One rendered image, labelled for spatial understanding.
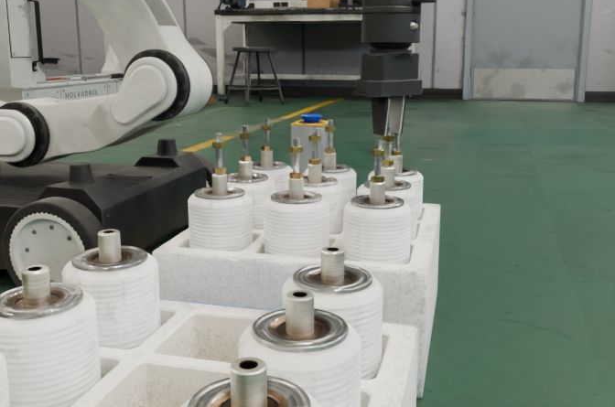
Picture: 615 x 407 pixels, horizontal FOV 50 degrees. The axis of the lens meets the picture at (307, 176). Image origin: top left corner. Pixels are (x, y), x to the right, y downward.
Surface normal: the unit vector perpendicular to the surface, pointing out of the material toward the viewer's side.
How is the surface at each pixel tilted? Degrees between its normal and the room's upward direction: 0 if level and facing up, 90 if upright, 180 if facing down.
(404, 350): 0
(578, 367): 0
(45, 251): 90
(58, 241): 90
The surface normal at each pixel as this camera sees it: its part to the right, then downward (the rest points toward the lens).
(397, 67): 0.65, 0.15
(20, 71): 0.96, 0.05
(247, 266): -0.24, 0.19
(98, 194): 0.69, -0.65
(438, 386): 0.00, -0.98
